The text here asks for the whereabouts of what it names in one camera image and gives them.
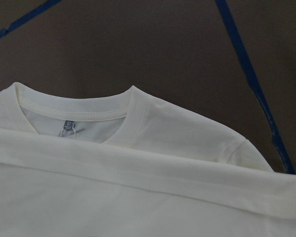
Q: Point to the cream long sleeve shirt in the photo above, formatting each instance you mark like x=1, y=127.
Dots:
x=132, y=165

